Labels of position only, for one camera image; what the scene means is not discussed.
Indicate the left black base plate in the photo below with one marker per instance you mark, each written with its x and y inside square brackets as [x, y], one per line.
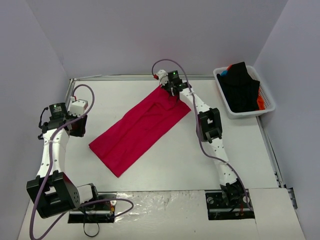
[99, 213]

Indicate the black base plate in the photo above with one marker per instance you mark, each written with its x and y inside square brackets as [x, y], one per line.
[219, 210]
[99, 213]

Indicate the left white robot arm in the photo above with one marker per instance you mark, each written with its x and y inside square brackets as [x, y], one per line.
[52, 191]

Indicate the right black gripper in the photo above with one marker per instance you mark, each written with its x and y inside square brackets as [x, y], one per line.
[171, 88]

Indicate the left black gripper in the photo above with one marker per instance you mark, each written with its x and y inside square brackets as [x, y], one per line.
[78, 125]

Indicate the orange t shirt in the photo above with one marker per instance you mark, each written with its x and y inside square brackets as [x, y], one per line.
[260, 103]

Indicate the black t shirt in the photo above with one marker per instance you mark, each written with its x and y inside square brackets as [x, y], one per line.
[240, 89]

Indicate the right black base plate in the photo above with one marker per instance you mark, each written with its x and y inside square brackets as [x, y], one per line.
[219, 210]

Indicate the white plastic basket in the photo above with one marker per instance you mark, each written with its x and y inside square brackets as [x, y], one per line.
[264, 93]

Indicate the red t shirt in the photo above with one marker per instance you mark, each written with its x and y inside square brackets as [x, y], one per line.
[138, 130]

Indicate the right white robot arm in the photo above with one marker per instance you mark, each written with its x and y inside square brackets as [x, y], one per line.
[209, 132]

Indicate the blue t shirt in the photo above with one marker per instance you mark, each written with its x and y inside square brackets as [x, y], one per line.
[224, 73]

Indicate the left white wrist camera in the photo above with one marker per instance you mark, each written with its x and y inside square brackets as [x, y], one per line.
[77, 107]

